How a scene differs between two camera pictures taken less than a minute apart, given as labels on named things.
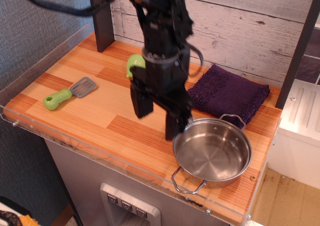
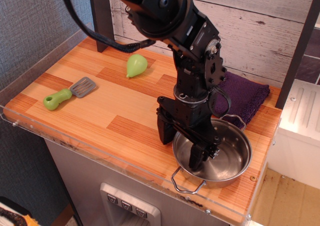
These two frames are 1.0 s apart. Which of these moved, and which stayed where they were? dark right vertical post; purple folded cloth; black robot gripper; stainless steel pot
Moved: black robot gripper
Stayed: dark right vertical post; stainless steel pot; purple folded cloth
